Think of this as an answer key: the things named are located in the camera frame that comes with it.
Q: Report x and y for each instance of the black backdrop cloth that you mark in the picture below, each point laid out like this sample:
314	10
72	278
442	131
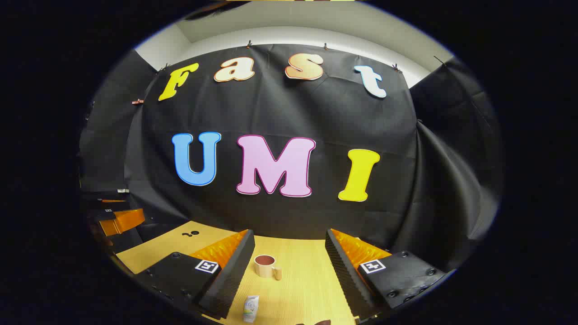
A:
271	113

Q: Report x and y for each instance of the wooden desktop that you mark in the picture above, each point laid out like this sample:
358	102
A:
302	271

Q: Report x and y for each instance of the beige cup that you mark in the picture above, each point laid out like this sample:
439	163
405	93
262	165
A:
264	269

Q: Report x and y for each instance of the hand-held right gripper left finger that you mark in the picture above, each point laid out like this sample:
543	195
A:
235	275

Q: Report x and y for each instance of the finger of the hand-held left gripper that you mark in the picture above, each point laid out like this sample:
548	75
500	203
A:
110	200
126	220

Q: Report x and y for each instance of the white toothpaste tube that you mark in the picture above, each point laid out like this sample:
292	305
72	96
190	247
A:
251	309

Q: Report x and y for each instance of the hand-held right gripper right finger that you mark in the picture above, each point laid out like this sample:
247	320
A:
345	280

